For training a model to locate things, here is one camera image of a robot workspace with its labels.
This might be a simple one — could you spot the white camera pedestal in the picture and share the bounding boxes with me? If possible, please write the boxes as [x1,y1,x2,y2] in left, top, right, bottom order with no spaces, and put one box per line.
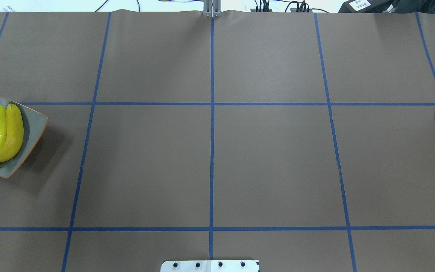
[160,260,260,272]

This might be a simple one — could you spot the aluminium frame post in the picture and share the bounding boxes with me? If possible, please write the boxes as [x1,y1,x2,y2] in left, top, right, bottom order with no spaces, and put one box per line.
[202,0,222,19]

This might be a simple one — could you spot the black power adapter box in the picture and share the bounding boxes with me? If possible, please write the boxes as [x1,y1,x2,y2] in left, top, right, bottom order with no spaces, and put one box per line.
[338,0,394,13]

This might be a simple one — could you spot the grey square plate orange rim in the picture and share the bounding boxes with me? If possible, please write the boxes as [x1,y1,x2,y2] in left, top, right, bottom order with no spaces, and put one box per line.
[0,96,48,179]

